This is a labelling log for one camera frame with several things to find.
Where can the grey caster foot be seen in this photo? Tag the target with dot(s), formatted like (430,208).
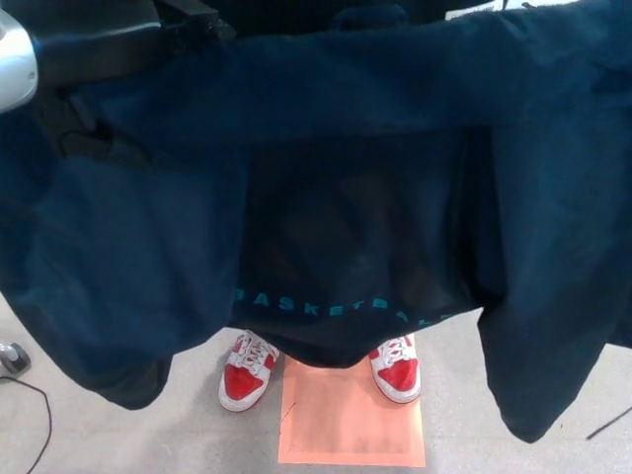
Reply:
(15,359)

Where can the dark teal coat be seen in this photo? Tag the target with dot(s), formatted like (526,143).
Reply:
(148,237)

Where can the orange floor mat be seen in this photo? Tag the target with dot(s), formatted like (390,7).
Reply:
(345,424)

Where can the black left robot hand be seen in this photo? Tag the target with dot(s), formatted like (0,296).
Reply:
(99,49)

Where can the red and white sneaker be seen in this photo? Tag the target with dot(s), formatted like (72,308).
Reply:
(244,385)
(400,375)

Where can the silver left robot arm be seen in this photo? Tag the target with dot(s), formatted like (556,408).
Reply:
(15,59)

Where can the black basketball print shirt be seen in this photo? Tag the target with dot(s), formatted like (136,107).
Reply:
(321,340)

